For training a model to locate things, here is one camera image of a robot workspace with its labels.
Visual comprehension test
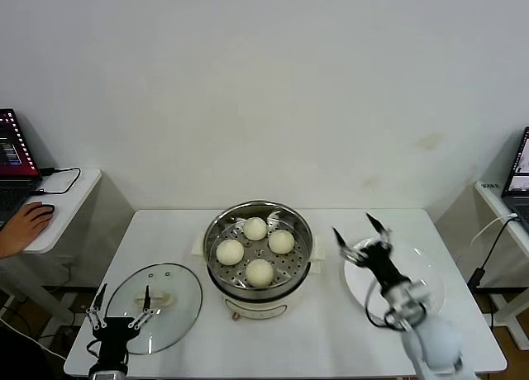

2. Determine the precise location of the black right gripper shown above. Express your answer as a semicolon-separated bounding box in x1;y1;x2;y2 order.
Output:
332;212;412;292

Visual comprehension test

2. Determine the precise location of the stainless steel steamer basket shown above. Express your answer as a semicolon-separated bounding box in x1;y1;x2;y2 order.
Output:
191;200;331;290

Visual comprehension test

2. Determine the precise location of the person's bare hand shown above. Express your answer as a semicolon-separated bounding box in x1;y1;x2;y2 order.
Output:
0;202;54;260

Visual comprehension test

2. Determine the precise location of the glass lid with cream handle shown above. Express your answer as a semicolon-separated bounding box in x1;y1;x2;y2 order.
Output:
105;263;204;354

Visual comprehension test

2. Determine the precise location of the laptop with pink screen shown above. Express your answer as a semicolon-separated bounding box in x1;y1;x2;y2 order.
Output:
501;126;529;229

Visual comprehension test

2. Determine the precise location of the black power adapter cable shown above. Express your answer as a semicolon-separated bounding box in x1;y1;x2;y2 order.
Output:
468;217;517;289

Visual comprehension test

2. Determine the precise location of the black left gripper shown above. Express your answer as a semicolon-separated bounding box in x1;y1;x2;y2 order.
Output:
85;283;160;367

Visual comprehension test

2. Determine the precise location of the white charging cable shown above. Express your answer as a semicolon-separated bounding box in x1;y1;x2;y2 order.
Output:
470;214;518;247

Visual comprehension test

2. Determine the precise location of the white rounded side table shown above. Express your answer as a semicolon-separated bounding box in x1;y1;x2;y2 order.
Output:
0;168;137;327

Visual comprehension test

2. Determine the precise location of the white steamed baozi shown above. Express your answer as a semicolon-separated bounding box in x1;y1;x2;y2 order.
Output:
268;230;295;255
216;239;245;267
245;259;274;287
242;216;269;240

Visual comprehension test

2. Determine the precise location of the cream electric cooker base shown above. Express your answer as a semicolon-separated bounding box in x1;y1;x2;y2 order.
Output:
191;251;327;322

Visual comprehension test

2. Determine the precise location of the laptop with red screen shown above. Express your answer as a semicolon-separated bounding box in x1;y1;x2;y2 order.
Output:
0;107;44;225

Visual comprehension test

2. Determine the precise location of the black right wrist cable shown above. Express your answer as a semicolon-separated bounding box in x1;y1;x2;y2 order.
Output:
363;278;414;332

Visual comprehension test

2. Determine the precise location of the black laptop charger cable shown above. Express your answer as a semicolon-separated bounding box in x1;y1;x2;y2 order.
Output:
38;166;82;197

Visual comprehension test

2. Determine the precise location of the white round plate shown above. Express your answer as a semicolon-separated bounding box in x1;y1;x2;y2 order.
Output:
342;237;447;320

